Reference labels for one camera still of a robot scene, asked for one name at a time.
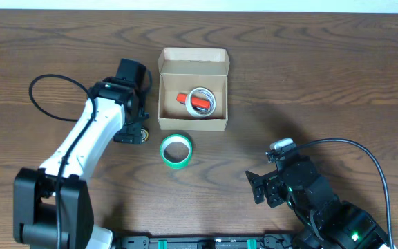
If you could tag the open cardboard box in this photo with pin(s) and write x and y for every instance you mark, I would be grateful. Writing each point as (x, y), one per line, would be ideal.
(181, 71)

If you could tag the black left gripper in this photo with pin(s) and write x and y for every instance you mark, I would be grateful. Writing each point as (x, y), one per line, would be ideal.
(128, 135)

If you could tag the red black stapler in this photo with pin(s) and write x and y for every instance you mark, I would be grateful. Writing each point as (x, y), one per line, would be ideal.
(198, 104)

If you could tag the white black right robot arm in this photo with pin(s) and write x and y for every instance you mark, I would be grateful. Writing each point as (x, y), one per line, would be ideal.
(328, 221)

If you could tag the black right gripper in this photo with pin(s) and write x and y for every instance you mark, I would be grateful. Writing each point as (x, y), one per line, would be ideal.
(266, 187)

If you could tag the white tape roll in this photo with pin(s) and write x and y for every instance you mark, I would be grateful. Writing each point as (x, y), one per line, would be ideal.
(200, 114)

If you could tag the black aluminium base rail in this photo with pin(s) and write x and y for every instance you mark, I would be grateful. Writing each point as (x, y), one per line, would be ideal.
(267, 241)

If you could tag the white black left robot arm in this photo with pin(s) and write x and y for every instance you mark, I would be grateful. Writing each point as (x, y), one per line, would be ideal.
(51, 205)

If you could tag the green tape roll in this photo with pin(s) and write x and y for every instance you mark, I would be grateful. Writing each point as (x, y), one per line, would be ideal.
(176, 151)

